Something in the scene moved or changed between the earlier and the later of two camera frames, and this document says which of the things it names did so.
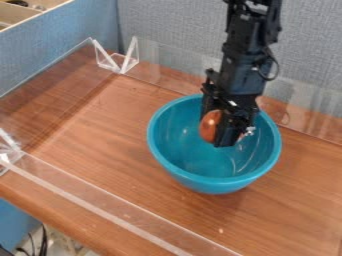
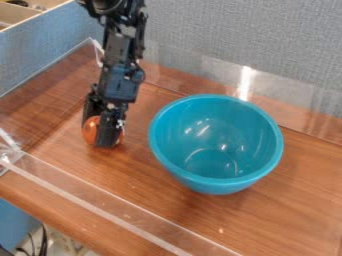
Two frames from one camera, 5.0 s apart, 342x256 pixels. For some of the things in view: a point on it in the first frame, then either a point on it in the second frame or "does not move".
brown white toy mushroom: (207, 125) -> (89, 129)
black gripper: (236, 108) -> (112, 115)
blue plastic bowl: (211, 169) does not move
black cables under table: (44, 245) does not move
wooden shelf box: (16, 11) does not move
